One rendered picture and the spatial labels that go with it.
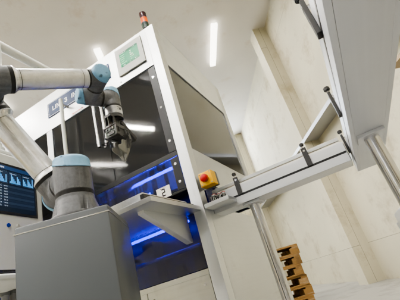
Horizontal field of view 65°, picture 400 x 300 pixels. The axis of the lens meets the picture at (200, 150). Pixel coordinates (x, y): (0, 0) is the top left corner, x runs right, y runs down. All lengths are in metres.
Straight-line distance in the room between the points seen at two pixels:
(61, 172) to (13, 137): 0.26
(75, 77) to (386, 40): 1.01
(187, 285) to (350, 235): 4.15
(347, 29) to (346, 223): 4.95
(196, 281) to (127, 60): 1.37
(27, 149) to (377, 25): 1.07
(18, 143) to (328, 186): 4.91
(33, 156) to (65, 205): 0.28
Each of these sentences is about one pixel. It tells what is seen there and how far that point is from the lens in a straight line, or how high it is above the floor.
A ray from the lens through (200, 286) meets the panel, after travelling 1.54.
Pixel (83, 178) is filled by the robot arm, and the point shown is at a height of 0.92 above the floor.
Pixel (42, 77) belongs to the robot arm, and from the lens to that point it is 1.27.
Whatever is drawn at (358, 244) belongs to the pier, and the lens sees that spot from 5.48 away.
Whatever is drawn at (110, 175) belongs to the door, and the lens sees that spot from 1.93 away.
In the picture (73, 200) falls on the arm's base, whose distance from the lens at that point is 1.01.
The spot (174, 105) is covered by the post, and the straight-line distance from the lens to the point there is 1.77.
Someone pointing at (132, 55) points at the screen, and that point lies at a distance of 2.12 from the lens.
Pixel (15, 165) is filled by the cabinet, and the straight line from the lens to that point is 2.21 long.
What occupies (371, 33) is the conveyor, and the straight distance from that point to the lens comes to 0.69.
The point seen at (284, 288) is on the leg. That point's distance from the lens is 1.55.
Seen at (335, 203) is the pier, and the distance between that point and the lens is 5.51.
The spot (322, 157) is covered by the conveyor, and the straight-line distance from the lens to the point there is 1.51.
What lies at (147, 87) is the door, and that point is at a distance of 1.95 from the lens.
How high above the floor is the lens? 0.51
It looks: 24 degrees up
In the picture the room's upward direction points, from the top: 17 degrees counter-clockwise
